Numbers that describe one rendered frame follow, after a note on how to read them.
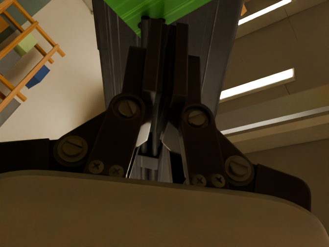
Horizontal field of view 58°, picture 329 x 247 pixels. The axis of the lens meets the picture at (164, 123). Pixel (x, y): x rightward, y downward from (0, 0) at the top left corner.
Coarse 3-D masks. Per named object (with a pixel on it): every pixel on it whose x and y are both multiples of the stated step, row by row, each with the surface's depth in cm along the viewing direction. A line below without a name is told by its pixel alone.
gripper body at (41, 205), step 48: (0, 192) 7; (48, 192) 7; (96, 192) 7; (144, 192) 8; (192, 192) 8; (240, 192) 8; (0, 240) 6; (48, 240) 7; (96, 240) 7; (144, 240) 7; (192, 240) 7; (240, 240) 7; (288, 240) 8
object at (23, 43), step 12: (12, 0) 573; (0, 12) 575; (24, 12) 588; (0, 24) 550; (12, 24) 615; (36, 24) 598; (24, 36) 576; (48, 36) 620; (12, 48) 550; (24, 48) 574; (36, 48) 646; (0, 60) 531; (12, 60) 550; (48, 60) 663; (0, 72) 525; (36, 72) 578; (48, 72) 604; (24, 84) 552; (0, 96) 555; (12, 96) 523; (24, 96) 546; (0, 108) 502; (12, 108) 525; (0, 120) 506
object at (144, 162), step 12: (144, 24) 31; (144, 36) 32; (156, 120) 41; (156, 132) 42; (144, 144) 45; (156, 144) 44; (144, 156) 46; (156, 156) 46; (144, 168) 49; (156, 168) 48; (156, 180) 54
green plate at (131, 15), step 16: (112, 0) 30; (128, 0) 30; (144, 0) 30; (160, 0) 30; (176, 0) 30; (192, 0) 30; (208, 0) 30; (128, 16) 32; (160, 16) 32; (176, 16) 32
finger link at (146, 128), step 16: (160, 32) 12; (144, 48) 12; (160, 48) 11; (128, 64) 12; (144, 64) 11; (160, 64) 11; (128, 80) 11; (144, 80) 10; (160, 80) 10; (144, 96) 10; (160, 96) 10; (80, 128) 10; (96, 128) 10; (144, 128) 11; (64, 144) 9; (80, 144) 9; (64, 160) 9; (80, 160) 9
